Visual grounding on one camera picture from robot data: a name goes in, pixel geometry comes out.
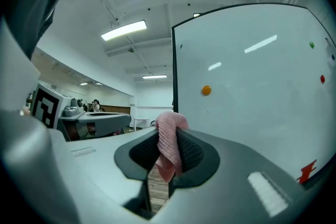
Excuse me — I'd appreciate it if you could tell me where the white whiteboard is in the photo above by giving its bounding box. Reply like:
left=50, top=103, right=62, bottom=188
left=171, top=2, right=336, bottom=190

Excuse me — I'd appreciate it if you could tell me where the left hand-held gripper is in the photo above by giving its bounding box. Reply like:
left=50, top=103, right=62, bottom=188
left=30, top=83, right=132, bottom=137

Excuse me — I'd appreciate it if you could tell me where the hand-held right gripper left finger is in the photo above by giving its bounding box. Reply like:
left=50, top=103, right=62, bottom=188
left=60, top=127, right=160, bottom=223

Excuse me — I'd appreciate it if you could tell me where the red jagged sticker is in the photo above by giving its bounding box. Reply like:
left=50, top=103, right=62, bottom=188
left=296, top=159, right=318, bottom=184

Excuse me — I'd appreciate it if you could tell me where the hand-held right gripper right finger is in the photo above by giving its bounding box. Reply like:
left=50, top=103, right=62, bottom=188
left=153, top=127, right=307, bottom=224

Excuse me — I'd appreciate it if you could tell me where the pink knitted cloth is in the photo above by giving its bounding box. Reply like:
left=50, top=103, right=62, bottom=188
left=154, top=111, right=190, bottom=183

